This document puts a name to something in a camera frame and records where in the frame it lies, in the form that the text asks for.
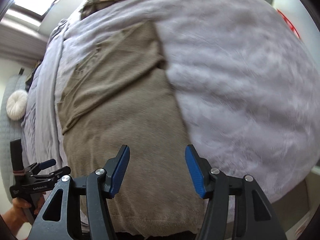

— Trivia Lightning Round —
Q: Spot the grey quilted headboard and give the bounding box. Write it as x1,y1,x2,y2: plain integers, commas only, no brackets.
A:
1,74,27,203

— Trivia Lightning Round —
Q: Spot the red object by wall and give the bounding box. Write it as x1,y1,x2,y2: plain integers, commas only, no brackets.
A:
276,9,301,39

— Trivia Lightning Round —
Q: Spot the person's left hand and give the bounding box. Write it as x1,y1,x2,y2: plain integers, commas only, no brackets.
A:
2,198,31,236

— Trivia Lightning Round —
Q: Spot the olive brown knit sweater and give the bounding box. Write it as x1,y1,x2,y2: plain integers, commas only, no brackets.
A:
57,21,205,237

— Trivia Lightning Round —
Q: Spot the lavender embossed bed blanket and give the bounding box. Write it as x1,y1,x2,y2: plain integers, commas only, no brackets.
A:
21,0,320,230

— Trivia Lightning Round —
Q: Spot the round white pleated cushion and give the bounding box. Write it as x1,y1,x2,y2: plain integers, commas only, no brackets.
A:
6,89,28,121

